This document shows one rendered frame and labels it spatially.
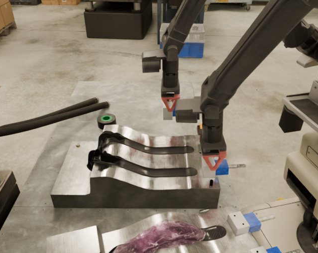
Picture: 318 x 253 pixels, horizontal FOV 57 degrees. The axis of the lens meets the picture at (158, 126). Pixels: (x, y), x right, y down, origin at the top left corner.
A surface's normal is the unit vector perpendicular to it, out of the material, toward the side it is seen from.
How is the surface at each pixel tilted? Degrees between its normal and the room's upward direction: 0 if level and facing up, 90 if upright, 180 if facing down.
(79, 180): 0
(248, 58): 115
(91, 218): 0
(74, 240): 0
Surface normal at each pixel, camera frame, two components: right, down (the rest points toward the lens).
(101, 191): 0.00, 0.57
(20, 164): 0.00, -0.82
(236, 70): -0.18, 0.85
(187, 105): -0.25, -0.50
